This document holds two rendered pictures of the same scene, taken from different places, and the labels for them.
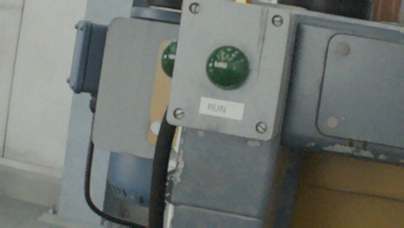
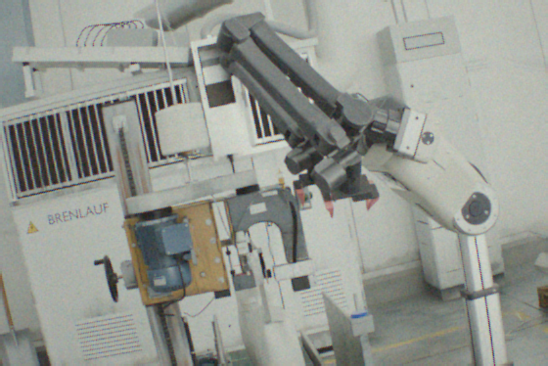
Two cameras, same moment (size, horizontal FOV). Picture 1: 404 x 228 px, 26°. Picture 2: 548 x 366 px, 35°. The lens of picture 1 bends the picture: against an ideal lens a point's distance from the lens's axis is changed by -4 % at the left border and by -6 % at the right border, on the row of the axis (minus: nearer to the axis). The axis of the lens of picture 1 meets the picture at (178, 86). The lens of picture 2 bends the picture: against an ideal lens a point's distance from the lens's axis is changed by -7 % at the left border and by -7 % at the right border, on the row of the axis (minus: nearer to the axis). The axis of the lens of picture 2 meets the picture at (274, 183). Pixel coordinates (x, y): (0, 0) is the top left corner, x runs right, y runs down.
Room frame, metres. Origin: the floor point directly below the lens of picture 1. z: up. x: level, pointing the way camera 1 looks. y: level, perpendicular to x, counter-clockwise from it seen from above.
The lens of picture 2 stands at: (1.75, 3.03, 1.53)
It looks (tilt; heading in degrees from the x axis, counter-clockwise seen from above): 3 degrees down; 252
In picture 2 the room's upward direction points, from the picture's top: 12 degrees counter-clockwise
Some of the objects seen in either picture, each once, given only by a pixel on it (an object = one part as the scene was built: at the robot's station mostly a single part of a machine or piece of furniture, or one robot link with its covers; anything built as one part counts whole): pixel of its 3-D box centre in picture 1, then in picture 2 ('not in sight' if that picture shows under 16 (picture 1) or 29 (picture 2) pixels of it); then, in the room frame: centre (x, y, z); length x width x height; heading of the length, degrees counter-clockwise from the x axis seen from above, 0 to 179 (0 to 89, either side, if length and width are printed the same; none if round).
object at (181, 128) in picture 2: not in sight; (181, 128); (1.03, 0.02, 1.61); 0.17 x 0.17 x 0.17
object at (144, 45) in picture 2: not in sight; (126, 32); (0.62, -2.70, 2.38); 1.53 x 0.53 x 0.61; 166
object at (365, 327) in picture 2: not in sight; (360, 323); (0.57, 0.12, 0.81); 0.08 x 0.08 x 0.06; 76
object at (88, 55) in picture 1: (100, 68); (174, 242); (1.15, 0.10, 1.25); 0.10 x 0.08 x 0.12; 11
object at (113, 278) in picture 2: not in sight; (110, 279); (1.35, -0.27, 1.13); 0.18 x 0.11 x 0.18; 76
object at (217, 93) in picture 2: not in sight; (219, 97); (0.17, -2.43, 1.82); 0.51 x 0.27 x 0.71; 76
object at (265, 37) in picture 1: (234, 67); (302, 197); (0.64, -0.04, 1.28); 0.08 x 0.05 x 0.09; 76
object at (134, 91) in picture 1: (216, 99); (186, 239); (1.08, -0.05, 1.23); 0.28 x 0.07 x 0.16; 76
